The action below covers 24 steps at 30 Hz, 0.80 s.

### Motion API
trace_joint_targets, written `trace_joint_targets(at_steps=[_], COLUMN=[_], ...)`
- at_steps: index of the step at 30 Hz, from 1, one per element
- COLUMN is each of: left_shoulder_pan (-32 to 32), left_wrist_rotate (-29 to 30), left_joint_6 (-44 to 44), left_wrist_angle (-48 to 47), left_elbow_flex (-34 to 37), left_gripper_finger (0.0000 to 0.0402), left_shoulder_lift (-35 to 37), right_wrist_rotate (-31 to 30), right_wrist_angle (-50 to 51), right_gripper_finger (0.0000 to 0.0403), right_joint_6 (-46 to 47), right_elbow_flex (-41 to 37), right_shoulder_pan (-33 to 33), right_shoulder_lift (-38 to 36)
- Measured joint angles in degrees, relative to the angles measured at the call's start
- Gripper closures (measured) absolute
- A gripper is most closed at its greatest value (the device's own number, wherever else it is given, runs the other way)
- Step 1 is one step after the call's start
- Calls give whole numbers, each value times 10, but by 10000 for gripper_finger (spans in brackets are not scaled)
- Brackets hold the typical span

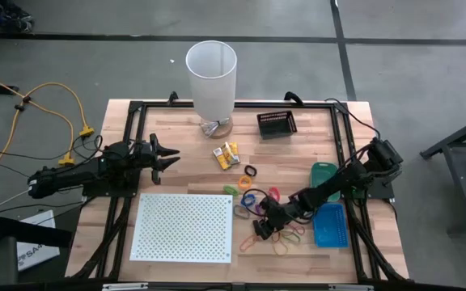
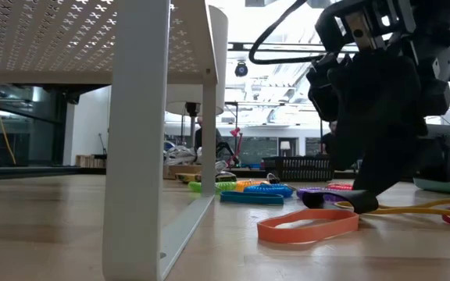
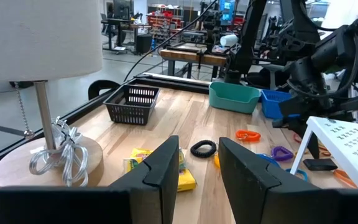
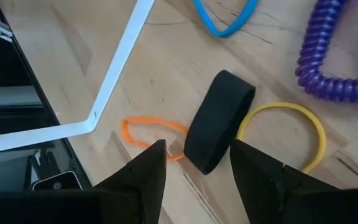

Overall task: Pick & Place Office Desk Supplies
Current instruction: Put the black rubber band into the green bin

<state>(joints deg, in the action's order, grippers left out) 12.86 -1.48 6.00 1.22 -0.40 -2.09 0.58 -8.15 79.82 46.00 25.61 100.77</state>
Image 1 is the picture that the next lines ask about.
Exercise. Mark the black aluminium table frame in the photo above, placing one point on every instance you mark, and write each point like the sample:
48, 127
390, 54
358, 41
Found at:
164, 105

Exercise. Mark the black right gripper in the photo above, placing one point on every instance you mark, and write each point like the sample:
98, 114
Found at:
277, 214

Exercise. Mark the black rig beam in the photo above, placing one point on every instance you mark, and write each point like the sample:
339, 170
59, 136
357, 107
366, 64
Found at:
55, 288

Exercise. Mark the silver metal bracket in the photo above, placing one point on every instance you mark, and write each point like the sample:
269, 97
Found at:
350, 288
125, 287

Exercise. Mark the red spiral wrist coil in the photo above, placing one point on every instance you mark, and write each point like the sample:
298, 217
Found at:
270, 190

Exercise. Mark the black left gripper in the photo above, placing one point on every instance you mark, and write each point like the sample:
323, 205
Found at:
146, 155

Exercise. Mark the blue plastic slotted basket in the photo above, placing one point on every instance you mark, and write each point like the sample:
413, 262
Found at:
330, 230

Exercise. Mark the orange spiral wrist coil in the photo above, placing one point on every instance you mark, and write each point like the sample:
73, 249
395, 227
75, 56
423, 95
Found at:
240, 182

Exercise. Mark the blue spiral wrist coil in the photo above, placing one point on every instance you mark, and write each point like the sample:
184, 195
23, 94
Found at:
242, 200

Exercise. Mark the black spiral wrist coil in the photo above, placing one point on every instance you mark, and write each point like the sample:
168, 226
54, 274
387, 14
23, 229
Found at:
246, 171

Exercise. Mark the teal plastic bin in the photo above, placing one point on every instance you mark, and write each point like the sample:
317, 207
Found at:
322, 171

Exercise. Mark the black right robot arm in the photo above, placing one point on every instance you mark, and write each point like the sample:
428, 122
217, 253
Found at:
338, 182

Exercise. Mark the purple spiral wrist coil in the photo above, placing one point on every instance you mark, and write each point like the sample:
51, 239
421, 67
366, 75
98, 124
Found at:
257, 209

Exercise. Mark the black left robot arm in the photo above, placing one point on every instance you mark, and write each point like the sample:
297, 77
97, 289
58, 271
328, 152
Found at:
75, 174

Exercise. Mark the black plastic slotted basket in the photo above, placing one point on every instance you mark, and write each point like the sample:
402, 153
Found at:
277, 126

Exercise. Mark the green spiral wrist coil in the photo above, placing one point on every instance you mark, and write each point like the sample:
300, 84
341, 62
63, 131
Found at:
225, 188

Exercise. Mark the green rubber band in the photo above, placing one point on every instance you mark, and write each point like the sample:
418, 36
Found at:
295, 239

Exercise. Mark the white perforated metal shelf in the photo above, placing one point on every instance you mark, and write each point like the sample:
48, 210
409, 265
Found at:
180, 226

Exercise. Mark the yellow rubber band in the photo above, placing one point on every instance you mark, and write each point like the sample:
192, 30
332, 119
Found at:
274, 246

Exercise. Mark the black table clamp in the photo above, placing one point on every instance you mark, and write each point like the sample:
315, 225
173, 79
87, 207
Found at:
293, 97
172, 98

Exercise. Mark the red rubber band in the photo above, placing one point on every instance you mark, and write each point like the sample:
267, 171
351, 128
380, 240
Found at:
302, 230

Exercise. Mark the white printed box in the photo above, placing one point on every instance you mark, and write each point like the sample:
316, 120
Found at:
39, 256

